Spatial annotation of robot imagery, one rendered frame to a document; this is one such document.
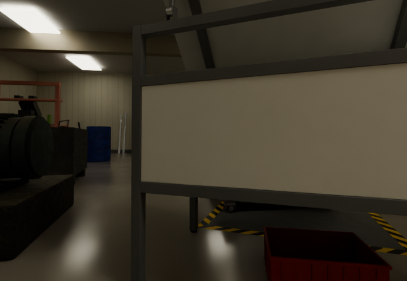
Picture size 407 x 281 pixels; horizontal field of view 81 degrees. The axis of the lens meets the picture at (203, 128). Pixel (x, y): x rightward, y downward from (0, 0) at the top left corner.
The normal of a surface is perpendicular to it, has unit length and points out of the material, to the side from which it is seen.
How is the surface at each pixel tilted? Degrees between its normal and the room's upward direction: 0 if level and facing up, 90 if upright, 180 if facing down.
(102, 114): 90
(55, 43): 90
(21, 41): 90
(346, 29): 135
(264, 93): 90
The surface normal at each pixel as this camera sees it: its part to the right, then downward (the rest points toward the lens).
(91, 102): 0.11, -0.04
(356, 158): -0.34, -0.04
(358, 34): -0.24, 0.68
